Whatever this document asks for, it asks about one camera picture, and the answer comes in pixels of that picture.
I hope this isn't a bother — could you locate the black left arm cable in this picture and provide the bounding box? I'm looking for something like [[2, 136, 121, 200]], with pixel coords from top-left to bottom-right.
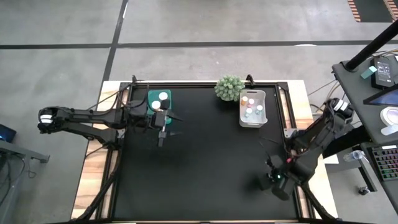
[[88, 83, 150, 110]]

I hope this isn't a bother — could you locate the white tape roll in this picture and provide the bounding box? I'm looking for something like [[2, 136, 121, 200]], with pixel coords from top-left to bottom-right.
[[379, 106, 398, 127]]

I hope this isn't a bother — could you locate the grey desk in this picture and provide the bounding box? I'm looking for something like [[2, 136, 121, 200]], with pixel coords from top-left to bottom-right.
[[0, 139, 50, 224], [331, 51, 398, 215]]

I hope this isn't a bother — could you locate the black power adapter box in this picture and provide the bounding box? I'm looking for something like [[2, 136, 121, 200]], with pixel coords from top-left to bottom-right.
[[370, 55, 398, 91]]

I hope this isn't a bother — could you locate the black device with blue light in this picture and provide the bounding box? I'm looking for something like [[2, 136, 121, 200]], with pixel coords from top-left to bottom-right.
[[0, 123, 17, 143]]

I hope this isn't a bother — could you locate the black mat with orange stripes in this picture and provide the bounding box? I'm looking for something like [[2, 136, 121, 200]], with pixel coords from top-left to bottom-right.
[[347, 0, 398, 23]]

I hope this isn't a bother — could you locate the dark tablet screen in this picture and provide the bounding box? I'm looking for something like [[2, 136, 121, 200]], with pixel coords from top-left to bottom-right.
[[363, 85, 398, 106]]

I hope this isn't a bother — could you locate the black slanted pole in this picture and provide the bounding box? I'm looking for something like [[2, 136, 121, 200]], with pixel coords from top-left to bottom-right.
[[344, 20, 398, 72]]

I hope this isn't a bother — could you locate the white cylinder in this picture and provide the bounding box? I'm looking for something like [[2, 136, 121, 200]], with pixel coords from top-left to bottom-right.
[[381, 124, 398, 136]]

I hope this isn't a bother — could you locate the backlit black keyboard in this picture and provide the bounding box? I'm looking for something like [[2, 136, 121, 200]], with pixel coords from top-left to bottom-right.
[[369, 145, 398, 182]]

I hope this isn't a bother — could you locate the potted green succulent plant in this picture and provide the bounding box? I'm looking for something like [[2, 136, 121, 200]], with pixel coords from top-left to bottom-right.
[[214, 75, 246, 103]]

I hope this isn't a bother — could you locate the black desk foot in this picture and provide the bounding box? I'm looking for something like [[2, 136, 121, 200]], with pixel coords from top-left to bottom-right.
[[322, 126, 373, 159]]

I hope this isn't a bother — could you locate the black metal table frame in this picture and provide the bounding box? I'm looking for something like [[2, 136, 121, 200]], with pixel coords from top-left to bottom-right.
[[70, 73, 340, 224]]

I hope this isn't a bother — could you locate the small teal box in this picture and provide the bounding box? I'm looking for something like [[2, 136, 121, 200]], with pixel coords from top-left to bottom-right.
[[360, 65, 378, 80]]

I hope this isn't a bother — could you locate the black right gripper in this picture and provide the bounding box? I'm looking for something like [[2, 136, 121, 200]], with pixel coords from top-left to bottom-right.
[[257, 156, 295, 202]]

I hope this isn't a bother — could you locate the clear water bottle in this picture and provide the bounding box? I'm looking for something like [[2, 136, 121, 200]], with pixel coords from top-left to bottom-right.
[[343, 149, 366, 163]]

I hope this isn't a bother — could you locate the white plastic bin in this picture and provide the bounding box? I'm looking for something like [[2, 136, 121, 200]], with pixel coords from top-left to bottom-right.
[[239, 89, 269, 128]]

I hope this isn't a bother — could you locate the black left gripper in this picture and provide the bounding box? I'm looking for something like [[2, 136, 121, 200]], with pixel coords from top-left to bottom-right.
[[150, 99, 184, 147]]

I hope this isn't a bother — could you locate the green plastic bin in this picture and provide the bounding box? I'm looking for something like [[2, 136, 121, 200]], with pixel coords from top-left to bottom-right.
[[147, 89, 172, 125]]

